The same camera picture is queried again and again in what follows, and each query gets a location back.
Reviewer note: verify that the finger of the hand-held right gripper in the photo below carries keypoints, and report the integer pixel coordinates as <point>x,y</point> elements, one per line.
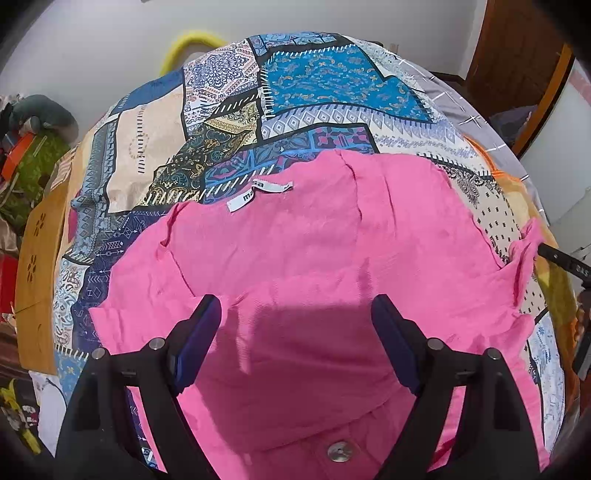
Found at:
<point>554,254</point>

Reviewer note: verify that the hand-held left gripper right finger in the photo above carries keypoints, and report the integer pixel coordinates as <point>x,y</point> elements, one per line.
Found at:
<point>392,339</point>

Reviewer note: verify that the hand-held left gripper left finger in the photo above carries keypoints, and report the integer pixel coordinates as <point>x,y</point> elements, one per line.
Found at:
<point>198,339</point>

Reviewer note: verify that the pink shirt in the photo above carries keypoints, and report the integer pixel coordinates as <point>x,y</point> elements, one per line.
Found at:
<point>300,258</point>

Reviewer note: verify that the person's right hand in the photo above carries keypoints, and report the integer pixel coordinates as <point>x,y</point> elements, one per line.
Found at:
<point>581,334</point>

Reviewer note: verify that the white appliance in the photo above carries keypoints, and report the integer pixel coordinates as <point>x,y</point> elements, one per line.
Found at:
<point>572,138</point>

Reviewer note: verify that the dark blue cloth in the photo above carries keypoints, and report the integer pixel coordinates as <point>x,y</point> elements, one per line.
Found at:
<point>512,124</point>

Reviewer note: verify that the grey checked sheet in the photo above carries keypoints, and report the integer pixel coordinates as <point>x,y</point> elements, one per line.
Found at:
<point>457,97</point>

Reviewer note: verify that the wooden bed board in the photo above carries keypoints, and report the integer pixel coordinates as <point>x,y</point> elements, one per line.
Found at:
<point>37,240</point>

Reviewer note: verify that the yellow toy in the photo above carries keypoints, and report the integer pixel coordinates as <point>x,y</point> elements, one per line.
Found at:
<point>18,415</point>

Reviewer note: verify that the red box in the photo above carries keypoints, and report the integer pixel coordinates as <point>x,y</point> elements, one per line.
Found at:
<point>7,286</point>

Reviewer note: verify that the brown wooden door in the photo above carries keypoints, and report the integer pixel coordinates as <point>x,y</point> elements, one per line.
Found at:
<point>517,55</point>

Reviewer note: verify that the green patterned cloth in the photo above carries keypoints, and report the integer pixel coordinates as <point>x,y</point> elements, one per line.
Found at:
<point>37,164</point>

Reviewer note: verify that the orange plastic object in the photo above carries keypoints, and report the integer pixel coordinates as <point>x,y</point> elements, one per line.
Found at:
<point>16,154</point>

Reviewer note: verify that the patchwork printed bedsheet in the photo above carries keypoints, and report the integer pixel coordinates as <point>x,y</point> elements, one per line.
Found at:
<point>323,78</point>

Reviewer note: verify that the grey plush toy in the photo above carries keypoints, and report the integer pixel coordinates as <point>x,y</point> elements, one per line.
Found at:
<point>41,110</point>

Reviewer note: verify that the yellow foam hoop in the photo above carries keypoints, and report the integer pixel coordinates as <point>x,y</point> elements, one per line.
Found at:
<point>173,50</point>

